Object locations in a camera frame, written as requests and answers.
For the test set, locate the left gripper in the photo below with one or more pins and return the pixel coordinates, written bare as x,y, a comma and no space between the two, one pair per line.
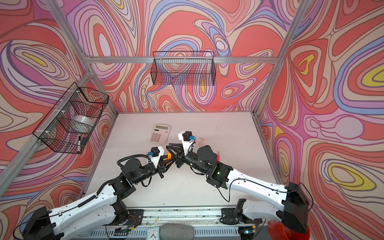
165,169

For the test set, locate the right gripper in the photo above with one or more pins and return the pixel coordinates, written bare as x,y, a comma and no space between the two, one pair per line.
179,160

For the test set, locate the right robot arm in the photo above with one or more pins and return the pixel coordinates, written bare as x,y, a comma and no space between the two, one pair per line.
291,204

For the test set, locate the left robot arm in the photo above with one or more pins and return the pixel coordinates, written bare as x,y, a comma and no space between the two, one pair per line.
101,208

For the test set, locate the pink calculator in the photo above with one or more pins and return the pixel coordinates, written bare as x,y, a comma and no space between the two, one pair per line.
160,134

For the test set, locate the small white clock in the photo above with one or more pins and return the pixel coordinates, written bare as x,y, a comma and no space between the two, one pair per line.
153,233

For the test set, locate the black marker in basket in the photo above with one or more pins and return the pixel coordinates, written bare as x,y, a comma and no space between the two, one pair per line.
79,147

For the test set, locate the silver tape roll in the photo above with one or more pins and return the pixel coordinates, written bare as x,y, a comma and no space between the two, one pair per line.
83,120

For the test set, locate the red bucket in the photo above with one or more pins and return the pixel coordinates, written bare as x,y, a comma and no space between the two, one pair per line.
277,231

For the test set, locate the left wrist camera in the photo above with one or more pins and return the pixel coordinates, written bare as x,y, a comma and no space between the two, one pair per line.
155,154

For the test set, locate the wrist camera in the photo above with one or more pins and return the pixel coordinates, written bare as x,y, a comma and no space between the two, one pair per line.
155,154
188,141

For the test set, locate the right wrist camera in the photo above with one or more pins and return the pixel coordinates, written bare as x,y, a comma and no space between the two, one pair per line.
188,141

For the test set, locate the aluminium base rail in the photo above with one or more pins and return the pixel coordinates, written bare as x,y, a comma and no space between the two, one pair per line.
204,220

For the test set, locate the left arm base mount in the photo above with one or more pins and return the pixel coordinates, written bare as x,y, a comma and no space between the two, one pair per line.
129,217

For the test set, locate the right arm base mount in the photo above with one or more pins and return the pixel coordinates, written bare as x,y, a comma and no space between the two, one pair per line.
233,216

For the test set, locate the black wire basket back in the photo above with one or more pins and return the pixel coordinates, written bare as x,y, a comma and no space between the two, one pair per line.
183,68

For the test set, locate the black wire basket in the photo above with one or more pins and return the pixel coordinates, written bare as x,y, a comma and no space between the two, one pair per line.
59,132
183,68

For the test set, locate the black wire basket left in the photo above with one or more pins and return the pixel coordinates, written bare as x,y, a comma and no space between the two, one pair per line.
59,132

